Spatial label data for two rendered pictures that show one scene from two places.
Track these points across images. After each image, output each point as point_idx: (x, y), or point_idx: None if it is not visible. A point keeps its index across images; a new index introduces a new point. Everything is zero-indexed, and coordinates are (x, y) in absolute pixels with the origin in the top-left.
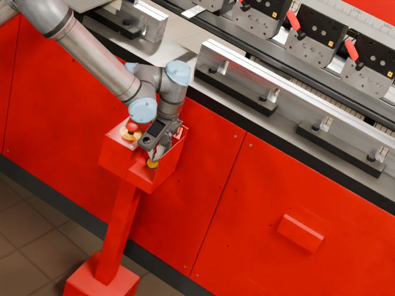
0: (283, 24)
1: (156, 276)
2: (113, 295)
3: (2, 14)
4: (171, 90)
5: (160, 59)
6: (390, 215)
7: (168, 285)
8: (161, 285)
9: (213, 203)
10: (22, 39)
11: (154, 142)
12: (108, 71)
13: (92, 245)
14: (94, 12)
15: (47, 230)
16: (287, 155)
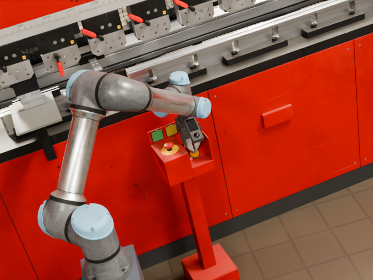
0: (131, 31)
1: (212, 241)
2: (226, 263)
3: (95, 130)
4: (186, 92)
5: None
6: (313, 54)
7: (223, 237)
8: (221, 241)
9: (216, 155)
10: (6, 193)
11: (201, 131)
12: (179, 100)
13: (162, 269)
14: None
15: None
16: (239, 80)
